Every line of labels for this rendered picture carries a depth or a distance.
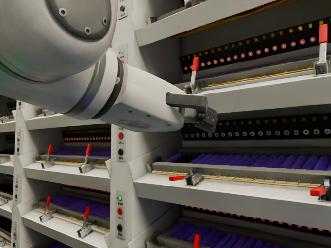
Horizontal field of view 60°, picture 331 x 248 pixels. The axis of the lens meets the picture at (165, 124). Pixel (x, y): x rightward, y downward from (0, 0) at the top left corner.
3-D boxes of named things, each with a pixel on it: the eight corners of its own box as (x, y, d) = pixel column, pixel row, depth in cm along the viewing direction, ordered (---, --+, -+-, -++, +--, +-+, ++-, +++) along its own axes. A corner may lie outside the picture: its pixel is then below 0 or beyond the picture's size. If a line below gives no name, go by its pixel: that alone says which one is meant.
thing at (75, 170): (115, 193, 81) (101, 147, 79) (25, 177, 122) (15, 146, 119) (160, 164, 96) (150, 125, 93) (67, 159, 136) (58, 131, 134)
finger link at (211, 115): (180, 120, 35) (210, 134, 40) (202, 119, 33) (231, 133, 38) (183, 96, 36) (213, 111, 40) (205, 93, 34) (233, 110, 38)
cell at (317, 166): (330, 164, 56) (322, 179, 52) (320, 164, 57) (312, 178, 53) (329, 156, 56) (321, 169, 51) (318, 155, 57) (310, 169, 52)
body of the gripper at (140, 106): (58, 118, 33) (130, 139, 41) (113, 111, 26) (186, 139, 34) (73, 59, 35) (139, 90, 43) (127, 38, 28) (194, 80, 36)
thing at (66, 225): (114, 266, 80) (100, 222, 77) (24, 225, 120) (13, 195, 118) (160, 226, 94) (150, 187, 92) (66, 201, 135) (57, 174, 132)
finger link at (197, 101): (135, 103, 34) (164, 116, 38) (189, 97, 29) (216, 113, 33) (137, 94, 34) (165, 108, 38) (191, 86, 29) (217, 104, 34)
